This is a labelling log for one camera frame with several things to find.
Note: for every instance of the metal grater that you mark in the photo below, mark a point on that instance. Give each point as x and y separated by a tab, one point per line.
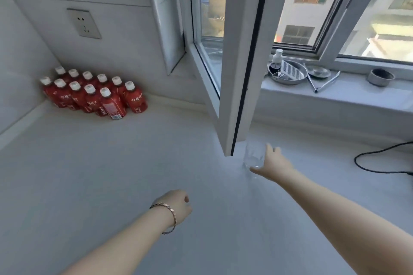
292	70

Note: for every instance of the group of red drink bottles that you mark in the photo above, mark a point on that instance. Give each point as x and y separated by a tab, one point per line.
93	97

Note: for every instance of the small round metal dish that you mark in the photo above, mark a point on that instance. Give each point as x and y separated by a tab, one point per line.
318	72

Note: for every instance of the metal tongs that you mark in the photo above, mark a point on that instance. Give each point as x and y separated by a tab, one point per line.
324	84

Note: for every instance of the person's left thumb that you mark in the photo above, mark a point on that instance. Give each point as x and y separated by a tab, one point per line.
187	202

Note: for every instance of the white window frame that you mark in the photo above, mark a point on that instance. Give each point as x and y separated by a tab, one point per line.
335	20

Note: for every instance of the person's right hand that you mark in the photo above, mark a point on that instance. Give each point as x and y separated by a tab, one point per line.
276	165

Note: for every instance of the open white window sash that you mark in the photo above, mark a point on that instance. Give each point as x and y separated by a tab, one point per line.
238	59

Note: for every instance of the white wall socket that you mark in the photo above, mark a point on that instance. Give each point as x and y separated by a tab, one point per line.
84	23

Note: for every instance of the person's left forearm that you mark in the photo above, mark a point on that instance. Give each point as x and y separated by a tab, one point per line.
129	245

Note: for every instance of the small white spray bottle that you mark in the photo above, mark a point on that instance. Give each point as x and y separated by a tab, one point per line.
276	59

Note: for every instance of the person's right thumb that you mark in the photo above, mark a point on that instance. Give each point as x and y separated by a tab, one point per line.
257	170

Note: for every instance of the person's right forearm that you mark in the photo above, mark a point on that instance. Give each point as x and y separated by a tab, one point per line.
338	216

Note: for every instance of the round metal tray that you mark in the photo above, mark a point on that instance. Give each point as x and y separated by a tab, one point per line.
290	79

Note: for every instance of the clear drinking glass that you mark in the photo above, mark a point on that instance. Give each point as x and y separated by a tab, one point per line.
254	155

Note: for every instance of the person's left hand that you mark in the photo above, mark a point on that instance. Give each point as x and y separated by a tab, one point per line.
174	205

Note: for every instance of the small grey bowl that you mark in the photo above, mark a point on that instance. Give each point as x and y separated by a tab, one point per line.
380	77

